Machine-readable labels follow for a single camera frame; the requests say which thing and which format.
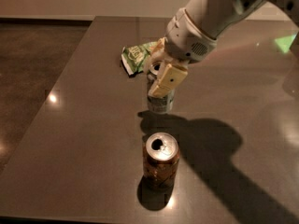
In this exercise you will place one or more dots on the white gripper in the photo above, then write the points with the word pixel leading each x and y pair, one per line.
pixel 184 38

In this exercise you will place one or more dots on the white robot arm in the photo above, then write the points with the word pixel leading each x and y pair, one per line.
pixel 213 17

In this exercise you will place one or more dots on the orange soda can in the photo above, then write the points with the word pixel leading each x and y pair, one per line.
pixel 160 160

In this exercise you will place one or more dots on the green chip bag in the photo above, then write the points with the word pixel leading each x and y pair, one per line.
pixel 133 58

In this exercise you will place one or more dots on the green white 7up can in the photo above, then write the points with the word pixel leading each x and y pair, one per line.
pixel 158 105

